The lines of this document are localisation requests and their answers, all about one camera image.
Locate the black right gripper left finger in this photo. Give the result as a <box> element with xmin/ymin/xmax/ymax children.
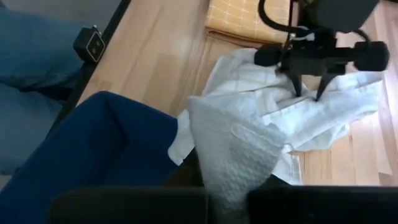
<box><xmin>51</xmin><ymin>149</ymin><xmax>208</xmax><ymax>224</ymax></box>

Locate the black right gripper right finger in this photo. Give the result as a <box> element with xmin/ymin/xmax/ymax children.
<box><xmin>247</xmin><ymin>174</ymin><xmax>398</xmax><ymax>224</ymax></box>

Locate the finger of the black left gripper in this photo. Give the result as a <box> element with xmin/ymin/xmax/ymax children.
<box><xmin>289</xmin><ymin>73</ymin><xmax>304</xmax><ymax>98</ymax></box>
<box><xmin>315</xmin><ymin>73</ymin><xmax>336</xmax><ymax>102</ymax></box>

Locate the yellow towel with white lines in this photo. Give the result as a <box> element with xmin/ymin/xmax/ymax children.
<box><xmin>205</xmin><ymin>0</ymin><xmax>300</xmax><ymax>44</ymax></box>

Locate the white waffle towel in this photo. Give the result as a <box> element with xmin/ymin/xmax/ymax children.
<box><xmin>167</xmin><ymin>48</ymin><xmax>385</xmax><ymax>218</ymax></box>

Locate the navy and white fabric basket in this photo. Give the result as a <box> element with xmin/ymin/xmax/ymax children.
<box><xmin>0</xmin><ymin>90</ymin><xmax>178</xmax><ymax>224</ymax></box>

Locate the person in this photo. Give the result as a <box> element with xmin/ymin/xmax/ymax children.
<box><xmin>0</xmin><ymin>6</ymin><xmax>86</xmax><ymax>175</ymax></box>

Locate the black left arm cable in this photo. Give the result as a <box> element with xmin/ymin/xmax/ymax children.
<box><xmin>257</xmin><ymin>0</ymin><xmax>312</xmax><ymax>34</ymax></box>

